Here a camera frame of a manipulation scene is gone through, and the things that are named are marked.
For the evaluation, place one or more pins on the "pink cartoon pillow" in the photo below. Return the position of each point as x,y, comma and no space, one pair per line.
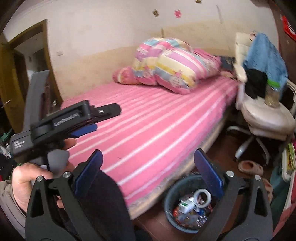
126,76

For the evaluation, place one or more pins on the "red snack wrapper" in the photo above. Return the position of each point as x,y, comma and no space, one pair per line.
194,219

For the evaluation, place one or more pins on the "pink striped bed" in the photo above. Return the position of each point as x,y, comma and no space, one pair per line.
151,143

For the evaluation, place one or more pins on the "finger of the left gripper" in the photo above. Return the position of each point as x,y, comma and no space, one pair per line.
84,130
102,113

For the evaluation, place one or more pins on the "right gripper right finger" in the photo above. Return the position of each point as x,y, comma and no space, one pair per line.
225,188

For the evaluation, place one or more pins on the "person's left hand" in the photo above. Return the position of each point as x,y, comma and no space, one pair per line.
22,177

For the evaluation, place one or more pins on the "white tape roll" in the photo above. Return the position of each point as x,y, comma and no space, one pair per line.
202,198

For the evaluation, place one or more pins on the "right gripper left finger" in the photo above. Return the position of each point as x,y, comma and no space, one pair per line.
71,187

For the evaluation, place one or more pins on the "dark blue trash bin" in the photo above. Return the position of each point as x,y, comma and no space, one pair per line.
181,191

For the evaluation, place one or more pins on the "black garment on chair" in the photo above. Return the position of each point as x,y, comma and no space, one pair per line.
256,83

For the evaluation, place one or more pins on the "pink slipper far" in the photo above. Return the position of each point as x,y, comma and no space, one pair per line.
250,168

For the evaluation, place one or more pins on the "white office chair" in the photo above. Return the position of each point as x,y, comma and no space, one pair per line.
263,121

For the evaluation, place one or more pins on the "blue towel on chair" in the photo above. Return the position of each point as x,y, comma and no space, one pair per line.
264,57

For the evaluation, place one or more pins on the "green white medicine box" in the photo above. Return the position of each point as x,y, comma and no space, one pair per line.
187,205

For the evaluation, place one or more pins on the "brown wooden door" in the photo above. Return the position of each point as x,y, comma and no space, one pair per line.
28,51

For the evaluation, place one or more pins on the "black bag on bed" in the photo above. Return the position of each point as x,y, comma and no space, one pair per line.
227,63

